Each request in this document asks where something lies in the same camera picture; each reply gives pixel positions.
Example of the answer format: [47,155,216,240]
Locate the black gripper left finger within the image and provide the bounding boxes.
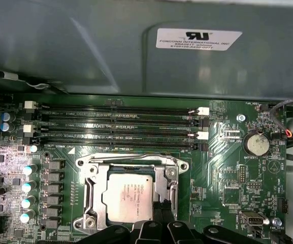
[78,201,165,244]

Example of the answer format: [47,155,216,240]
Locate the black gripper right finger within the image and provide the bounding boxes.
[162,200,258,244]

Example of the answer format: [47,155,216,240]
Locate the CPU silver top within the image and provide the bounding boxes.
[102,173,154,222]

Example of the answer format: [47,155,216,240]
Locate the metal socket cover frame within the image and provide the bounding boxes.
[84,162,179,229]

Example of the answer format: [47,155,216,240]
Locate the locking lever wire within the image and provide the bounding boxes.
[89,153,177,166]

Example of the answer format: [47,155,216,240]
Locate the CPU socket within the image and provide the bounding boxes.
[74,152,190,231]

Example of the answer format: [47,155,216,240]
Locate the RAM slot white clips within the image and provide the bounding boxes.
[23,100,210,117]

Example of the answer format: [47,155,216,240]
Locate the internal USB port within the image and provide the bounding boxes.
[240,210,265,227]

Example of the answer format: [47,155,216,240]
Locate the green motherboard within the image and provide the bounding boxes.
[0,94,288,244]

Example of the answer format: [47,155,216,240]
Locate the round coin battery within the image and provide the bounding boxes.
[242,131,269,157]

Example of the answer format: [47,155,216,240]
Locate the white case label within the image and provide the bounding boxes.
[155,27,243,52]

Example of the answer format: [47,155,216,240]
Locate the thin dark wire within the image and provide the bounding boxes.
[269,95,293,139]

